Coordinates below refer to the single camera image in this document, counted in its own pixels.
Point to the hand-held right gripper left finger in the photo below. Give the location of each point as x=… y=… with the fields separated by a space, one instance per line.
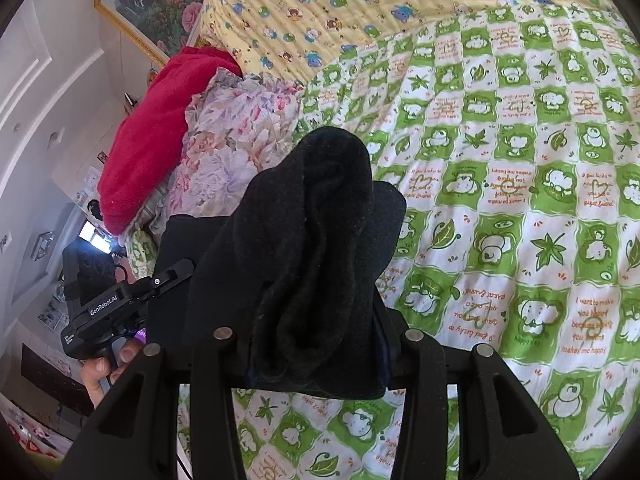
x=215 y=365

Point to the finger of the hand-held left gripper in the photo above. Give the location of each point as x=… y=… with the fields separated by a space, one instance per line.
x=170 y=277

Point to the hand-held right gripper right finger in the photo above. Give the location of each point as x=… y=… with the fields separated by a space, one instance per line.
x=425 y=365

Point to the black pants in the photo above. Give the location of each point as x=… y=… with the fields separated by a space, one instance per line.
x=300 y=210

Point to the person's left hand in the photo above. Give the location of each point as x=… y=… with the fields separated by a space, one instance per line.
x=100 y=375

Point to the dark cabinet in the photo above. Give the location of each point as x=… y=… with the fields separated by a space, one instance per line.
x=55 y=380

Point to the red blanket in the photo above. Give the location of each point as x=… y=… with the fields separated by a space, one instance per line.
x=150 y=140

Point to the floral ruffled pillow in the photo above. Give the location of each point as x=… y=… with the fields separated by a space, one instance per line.
x=230 y=150

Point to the green checkered quilt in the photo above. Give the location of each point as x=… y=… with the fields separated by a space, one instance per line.
x=500 y=185

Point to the gold framed landscape painting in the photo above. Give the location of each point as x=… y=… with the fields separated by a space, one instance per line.
x=160 y=0

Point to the yellow animal print quilt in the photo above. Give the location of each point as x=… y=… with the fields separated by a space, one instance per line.
x=350 y=5

